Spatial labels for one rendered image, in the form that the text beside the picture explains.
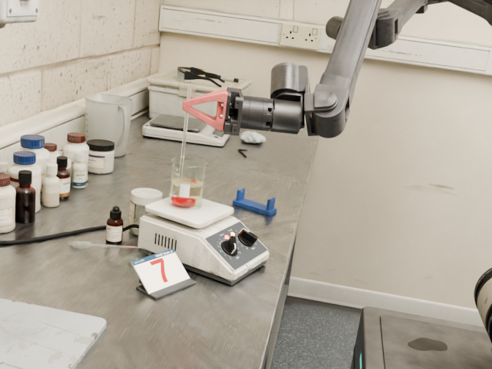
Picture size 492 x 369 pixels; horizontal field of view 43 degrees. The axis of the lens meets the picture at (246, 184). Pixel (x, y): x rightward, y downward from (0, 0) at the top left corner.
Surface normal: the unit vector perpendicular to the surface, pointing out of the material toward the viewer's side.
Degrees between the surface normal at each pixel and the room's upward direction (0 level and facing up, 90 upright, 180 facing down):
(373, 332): 0
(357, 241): 90
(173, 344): 0
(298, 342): 0
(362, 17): 47
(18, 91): 90
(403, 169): 90
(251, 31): 90
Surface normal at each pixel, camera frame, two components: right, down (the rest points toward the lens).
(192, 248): -0.49, 0.19
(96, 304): 0.12, -0.95
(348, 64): -0.09, -0.54
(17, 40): 0.98, 0.16
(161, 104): -0.21, 0.32
